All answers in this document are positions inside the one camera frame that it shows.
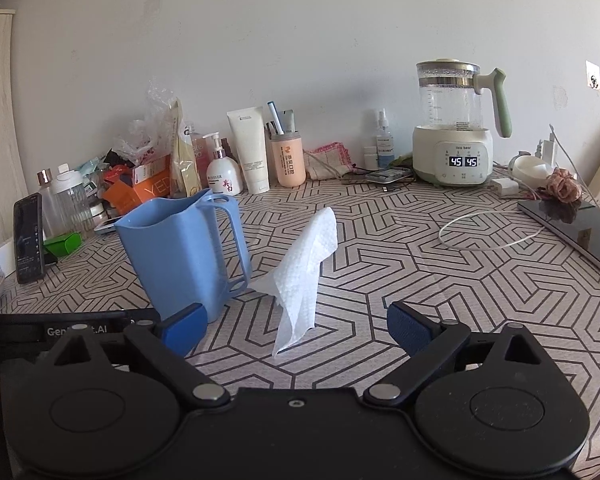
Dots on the clear bottle rose-gold cap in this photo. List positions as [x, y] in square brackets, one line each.
[44, 185]

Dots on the white wall hook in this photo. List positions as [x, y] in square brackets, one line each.
[593, 77]

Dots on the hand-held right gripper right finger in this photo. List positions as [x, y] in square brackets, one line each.
[407, 330]

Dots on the green phone stand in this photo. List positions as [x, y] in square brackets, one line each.
[62, 245]

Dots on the small white bottle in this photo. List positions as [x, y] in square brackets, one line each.
[370, 159]

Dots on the white paper towel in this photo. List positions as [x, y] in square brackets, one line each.
[300, 280]

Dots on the white round device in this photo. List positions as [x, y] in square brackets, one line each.
[530, 170]

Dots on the green wrapper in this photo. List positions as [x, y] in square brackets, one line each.
[401, 162]

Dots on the geometric patterned tablecloth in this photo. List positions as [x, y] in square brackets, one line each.
[380, 260]

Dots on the white flat gadget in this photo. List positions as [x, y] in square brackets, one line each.
[106, 225]

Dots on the peach toothbrush cup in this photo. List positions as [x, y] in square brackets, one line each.
[287, 160]

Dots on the orange cardboard box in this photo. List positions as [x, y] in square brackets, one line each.
[150, 190]

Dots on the silver flat smartphone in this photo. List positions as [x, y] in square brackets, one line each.
[387, 175]

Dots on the white pump lotion bottle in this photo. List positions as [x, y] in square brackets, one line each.
[225, 175]

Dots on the black upright smartphone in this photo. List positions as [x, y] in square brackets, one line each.
[29, 240]

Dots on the pink-edged white cloth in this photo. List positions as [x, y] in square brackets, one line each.
[330, 160]

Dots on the beige snack pouch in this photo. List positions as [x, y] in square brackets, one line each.
[185, 170]

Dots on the white charger adapter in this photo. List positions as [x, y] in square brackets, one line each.
[505, 187]

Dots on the white and blue toothbrush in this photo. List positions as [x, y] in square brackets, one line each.
[275, 117]

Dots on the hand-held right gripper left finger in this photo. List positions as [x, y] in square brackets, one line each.
[185, 327]

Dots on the grey toothpaste tube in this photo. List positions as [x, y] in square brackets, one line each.
[288, 121]

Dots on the pink clear bottle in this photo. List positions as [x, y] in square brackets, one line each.
[199, 152]

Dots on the clear plastic bag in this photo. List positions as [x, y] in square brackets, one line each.
[145, 130]

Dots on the ribbed glass bottle white lid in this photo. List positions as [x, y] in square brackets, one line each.
[72, 205]

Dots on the cream electric glass kettle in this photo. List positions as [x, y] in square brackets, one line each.
[452, 160]

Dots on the white cream tube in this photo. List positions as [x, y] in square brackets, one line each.
[250, 150]

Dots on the pink hair scrunchie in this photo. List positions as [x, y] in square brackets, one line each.
[562, 185]

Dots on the clear spray bottle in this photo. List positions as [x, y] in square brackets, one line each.
[385, 142]

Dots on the blue plastic pitcher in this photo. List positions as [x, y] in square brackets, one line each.
[170, 260]

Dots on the white wall plug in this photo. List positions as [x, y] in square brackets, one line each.
[550, 150]

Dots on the dark grey laptop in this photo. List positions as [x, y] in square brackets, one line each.
[580, 230]

